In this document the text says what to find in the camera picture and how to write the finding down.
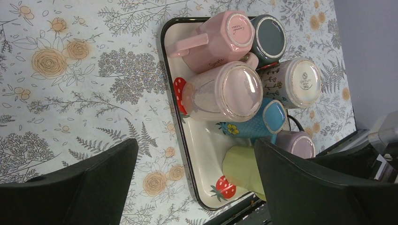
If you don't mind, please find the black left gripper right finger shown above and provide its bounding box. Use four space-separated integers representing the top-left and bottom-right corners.
254 139 398 225

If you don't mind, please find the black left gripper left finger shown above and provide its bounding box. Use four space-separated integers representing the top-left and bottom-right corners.
0 138 138 225

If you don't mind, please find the green octagonal mug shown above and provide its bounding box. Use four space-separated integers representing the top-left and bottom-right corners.
222 145 266 201

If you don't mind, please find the purple mug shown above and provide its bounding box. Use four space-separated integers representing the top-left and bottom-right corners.
275 115 316 158

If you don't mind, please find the blue dotted mug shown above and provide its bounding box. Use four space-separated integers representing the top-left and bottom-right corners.
217 97 287 144

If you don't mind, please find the white floral mug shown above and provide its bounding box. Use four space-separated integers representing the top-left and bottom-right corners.
258 57 321 109

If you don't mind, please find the tall pale pink mug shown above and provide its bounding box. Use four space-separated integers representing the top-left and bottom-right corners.
180 52 263 122

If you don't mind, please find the dark grey mug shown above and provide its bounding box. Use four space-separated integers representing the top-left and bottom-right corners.
250 15 286 69

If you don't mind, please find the pink octagonal mug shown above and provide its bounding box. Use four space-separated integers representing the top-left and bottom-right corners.
166 10 255 74

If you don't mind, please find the white strawberry tray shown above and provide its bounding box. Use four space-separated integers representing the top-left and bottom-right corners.
160 17 254 210

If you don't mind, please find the floral tablecloth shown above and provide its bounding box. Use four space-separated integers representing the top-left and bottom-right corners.
0 0 356 225

